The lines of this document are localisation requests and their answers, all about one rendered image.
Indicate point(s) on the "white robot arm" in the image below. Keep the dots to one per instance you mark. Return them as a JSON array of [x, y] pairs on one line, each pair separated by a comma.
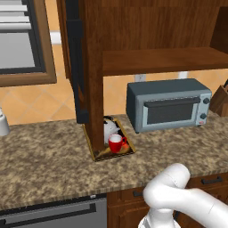
[[178, 196]]

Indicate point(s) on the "white kettle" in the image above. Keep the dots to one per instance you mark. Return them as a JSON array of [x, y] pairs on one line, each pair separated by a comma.
[[109, 127]]

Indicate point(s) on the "red mug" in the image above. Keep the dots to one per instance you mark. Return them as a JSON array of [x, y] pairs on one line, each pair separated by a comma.
[[115, 144]]

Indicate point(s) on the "patterned brown tray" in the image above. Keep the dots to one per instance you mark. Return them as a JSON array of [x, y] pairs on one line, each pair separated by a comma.
[[117, 155]]

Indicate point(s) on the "brown wooden cabinet door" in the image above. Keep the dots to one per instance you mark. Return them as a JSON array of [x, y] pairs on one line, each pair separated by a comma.
[[220, 29], [92, 74]]

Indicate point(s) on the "grey toaster oven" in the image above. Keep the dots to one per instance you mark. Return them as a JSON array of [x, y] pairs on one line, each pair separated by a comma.
[[166, 104]]

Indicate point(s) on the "brown wooden drawer front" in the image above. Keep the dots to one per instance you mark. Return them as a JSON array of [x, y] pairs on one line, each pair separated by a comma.
[[207, 181], [124, 195]]

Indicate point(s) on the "dark toaster oven knob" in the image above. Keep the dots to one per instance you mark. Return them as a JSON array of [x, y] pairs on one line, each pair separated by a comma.
[[203, 116], [206, 101]]

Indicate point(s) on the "wooden knife block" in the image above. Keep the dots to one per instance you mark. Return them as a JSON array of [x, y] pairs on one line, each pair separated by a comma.
[[221, 102]]

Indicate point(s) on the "white cylindrical container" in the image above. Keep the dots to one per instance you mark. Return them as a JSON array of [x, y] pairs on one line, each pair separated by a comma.
[[3, 124]]

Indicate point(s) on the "grey dishwasher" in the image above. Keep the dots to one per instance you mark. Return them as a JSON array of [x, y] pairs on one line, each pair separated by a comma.
[[59, 212]]

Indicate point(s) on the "brown framed window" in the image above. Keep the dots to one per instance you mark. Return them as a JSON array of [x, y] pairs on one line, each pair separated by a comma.
[[20, 38]]

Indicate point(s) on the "white wall outlet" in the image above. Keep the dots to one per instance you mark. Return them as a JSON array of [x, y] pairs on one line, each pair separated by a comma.
[[55, 37], [183, 74], [140, 77]]

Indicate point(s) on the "brown wooden wall cabinet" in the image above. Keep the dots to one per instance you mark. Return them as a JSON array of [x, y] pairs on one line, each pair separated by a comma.
[[160, 35]]

